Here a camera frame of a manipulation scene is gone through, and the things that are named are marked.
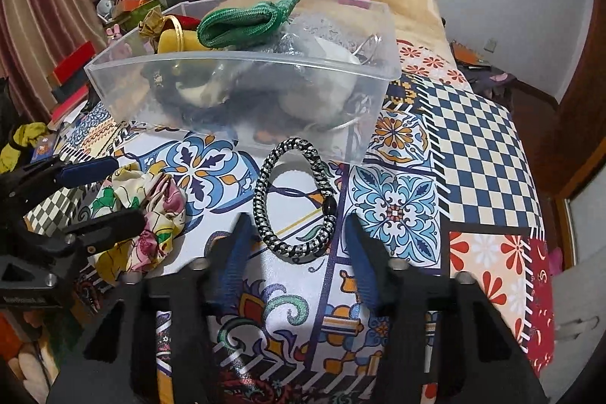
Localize red box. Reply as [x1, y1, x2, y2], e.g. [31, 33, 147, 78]
[47, 41, 95, 88]

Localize grey knit item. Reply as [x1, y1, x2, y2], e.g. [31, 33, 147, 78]
[251, 14, 329, 61]

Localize clear plastic storage bin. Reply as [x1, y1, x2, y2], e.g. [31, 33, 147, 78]
[85, 0, 401, 164]

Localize gold ribbon bow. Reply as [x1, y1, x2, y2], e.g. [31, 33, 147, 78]
[139, 7, 183, 50]

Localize pink rabbit doll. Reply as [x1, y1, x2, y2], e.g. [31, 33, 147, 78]
[106, 23, 122, 45]

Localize black and cream bra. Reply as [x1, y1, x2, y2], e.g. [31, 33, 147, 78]
[141, 59, 299, 135]

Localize yellow sponge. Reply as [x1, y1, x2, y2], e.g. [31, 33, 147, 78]
[157, 29, 208, 53]

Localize black white braided rope ring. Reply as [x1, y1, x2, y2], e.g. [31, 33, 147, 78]
[251, 136, 339, 266]

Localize striped brown curtain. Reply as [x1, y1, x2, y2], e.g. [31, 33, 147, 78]
[1, 0, 107, 121]

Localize green knit sock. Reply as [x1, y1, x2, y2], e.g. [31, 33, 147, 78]
[196, 0, 300, 49]

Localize patchwork patterned bed sheet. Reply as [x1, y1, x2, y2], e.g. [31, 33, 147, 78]
[79, 42, 554, 403]

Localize floral fabric scrunchie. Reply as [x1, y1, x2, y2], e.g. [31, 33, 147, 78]
[87, 164, 188, 286]

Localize white wall power socket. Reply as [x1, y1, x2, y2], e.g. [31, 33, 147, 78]
[484, 38, 497, 53]

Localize grey pink backpack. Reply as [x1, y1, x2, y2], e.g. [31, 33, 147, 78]
[450, 41, 517, 108]

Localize cream white cloth bag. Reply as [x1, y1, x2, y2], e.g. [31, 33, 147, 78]
[278, 38, 361, 127]

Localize green storage box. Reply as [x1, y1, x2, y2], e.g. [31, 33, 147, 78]
[112, 0, 161, 32]

